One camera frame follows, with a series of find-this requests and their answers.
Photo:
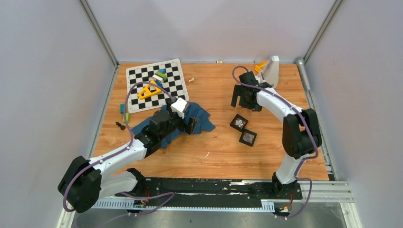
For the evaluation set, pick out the yellow plastic piece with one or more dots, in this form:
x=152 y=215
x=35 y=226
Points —
x=258 y=67

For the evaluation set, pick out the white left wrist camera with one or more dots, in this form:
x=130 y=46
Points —
x=179 y=106

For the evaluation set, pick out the stacked colour blocks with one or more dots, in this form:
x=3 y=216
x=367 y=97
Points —
x=160 y=77

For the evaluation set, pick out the black chess piece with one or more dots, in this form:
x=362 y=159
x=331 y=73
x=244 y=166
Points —
x=121 y=126

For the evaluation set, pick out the round metal brooch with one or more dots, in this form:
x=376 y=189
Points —
x=247 y=137

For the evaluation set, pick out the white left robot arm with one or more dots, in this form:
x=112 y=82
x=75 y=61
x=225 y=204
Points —
x=87 y=180

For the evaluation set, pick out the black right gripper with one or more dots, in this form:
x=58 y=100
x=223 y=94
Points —
x=239 y=91

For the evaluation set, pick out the green block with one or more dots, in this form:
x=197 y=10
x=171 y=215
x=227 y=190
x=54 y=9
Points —
x=126 y=118

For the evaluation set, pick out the yellow triangle frame toy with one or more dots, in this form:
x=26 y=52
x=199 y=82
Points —
x=154 y=88

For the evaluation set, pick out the white wedge stand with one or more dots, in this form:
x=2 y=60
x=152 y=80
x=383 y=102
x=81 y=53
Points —
x=270 y=72

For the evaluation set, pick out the blue shirt garment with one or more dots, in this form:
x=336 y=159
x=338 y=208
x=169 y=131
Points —
x=194 y=110

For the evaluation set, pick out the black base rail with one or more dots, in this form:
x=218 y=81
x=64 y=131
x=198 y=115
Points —
x=212 y=193

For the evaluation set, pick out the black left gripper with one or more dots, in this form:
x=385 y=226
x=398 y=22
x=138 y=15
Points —
x=184 y=126

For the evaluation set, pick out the black square frame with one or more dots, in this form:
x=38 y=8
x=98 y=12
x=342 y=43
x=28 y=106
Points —
x=247 y=143

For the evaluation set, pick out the sparkly silver star brooch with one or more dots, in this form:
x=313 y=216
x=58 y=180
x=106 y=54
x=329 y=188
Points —
x=239 y=123

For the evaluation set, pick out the teal block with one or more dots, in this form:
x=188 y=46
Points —
x=122 y=108

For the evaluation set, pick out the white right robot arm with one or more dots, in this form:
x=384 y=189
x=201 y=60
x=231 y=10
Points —
x=301 y=137

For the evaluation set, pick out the black wire cube frame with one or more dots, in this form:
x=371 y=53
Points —
x=238 y=116

